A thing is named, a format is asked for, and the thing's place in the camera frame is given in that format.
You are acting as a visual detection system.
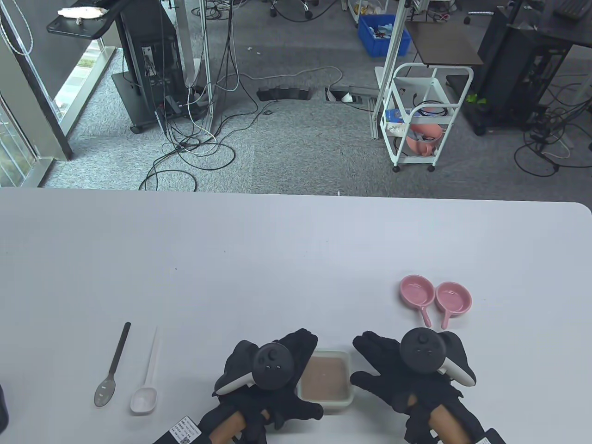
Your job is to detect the person's right hand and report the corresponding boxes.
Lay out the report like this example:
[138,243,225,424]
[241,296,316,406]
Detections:
[350,330,486,444]

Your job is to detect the person's left hand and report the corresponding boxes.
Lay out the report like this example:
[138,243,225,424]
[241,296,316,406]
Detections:
[197,328,324,444]

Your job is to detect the brown sugar granules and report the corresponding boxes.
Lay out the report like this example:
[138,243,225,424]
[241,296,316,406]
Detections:
[303,357,350,401]

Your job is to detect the clear plastic sugar container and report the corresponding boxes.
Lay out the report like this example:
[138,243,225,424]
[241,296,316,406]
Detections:
[296,349,354,415]

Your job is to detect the white plastic coffee spoon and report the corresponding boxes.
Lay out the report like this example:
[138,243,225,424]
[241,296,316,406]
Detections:
[129,326,160,414]

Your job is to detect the grey disposable spoon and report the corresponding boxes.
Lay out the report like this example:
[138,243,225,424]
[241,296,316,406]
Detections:
[94,322,131,408]

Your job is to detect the person's left forearm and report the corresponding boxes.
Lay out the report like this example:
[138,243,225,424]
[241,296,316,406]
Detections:
[209,409,248,440]

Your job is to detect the person's right forearm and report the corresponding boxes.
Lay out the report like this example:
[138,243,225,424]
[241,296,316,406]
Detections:
[428,402,468,440]

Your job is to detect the black white hand controller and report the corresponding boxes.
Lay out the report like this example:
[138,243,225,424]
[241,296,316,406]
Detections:
[214,341,296,396]
[399,327,477,388]

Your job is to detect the black wrist band white label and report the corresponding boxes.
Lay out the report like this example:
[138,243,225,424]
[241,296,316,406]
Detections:
[472,428,507,444]
[153,415,204,444]

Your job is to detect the pink plastic basin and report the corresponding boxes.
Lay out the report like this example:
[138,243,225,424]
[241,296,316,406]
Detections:
[406,123,443,155]

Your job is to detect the black power strip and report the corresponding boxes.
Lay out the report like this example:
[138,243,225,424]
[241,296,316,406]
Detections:
[257,86,313,101]

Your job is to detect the grey floor socket box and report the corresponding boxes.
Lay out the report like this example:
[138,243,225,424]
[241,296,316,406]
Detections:
[325,85,377,105]

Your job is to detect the white rolling cart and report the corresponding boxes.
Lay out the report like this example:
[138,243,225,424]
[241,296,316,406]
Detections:
[382,63,475,173]

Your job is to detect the blue plastic bin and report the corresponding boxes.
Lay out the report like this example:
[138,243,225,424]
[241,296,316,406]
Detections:
[357,14,412,58]

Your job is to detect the brown top stand table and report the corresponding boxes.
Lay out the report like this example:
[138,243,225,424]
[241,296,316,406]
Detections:
[405,21,484,66]

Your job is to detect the black computer rack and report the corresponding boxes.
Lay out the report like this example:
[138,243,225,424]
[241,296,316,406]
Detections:
[462,5,574,136]

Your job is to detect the office chair wheel base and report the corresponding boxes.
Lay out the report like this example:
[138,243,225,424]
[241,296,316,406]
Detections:
[270,0,320,21]

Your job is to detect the black wheeled equipment stand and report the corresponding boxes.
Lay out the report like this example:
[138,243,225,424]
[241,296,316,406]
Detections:
[111,0,213,135]

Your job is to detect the black desk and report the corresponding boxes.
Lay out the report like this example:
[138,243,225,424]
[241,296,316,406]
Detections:
[532,0,592,47]

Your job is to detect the black tray shelf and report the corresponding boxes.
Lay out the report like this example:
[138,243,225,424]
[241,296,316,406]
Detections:
[46,7,121,39]

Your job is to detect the black keyboard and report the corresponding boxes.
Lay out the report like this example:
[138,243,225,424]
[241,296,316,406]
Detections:
[553,0,592,20]

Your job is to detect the white cloth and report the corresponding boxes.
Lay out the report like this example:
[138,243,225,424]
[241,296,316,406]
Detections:
[57,7,110,21]

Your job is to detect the pink handled ceramic dish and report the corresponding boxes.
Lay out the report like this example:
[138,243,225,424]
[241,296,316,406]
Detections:
[435,282,473,330]
[400,275,436,328]

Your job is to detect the tangle of floor cables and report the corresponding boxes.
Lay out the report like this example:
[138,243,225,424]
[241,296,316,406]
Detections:
[514,74,592,177]
[139,0,345,191]

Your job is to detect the silver metal frame post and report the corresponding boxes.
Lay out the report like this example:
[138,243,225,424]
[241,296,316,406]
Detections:
[200,0,214,135]
[370,0,410,139]

